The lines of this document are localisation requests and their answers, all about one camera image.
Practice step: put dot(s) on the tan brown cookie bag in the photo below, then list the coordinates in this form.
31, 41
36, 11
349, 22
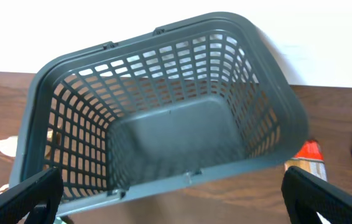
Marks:
9, 146

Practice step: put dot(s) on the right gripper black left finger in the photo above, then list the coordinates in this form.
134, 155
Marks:
37, 199

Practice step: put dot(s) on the orange tan cracker pack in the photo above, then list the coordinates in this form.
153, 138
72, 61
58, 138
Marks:
310, 159

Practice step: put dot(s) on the grey plastic basket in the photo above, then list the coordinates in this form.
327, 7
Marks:
190, 102

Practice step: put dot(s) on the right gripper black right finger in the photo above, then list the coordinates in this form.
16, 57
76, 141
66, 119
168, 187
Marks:
307, 198

